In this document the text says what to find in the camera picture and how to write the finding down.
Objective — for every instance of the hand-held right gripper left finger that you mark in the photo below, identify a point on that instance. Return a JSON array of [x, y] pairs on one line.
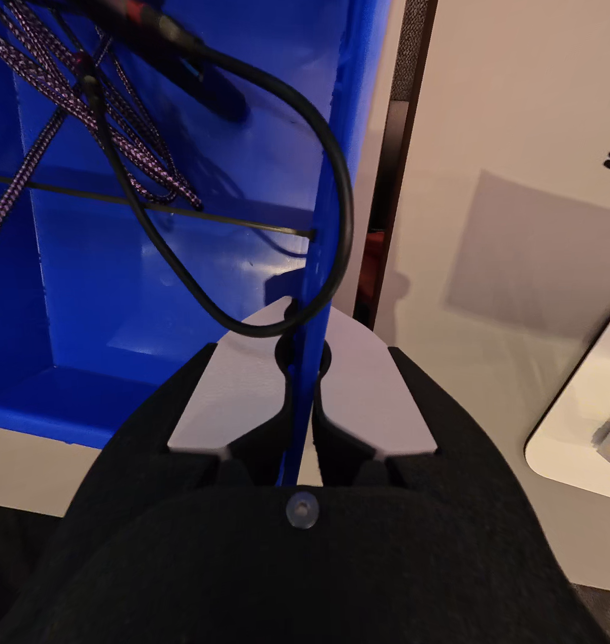
[[229, 392]]

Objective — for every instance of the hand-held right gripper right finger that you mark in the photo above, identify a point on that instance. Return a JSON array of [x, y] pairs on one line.
[[380, 397]]

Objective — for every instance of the blue plastic bin with divider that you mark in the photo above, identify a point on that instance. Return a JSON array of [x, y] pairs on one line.
[[159, 302]]

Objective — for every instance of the wooden book stand white base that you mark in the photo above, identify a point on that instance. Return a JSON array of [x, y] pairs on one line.
[[577, 417]]

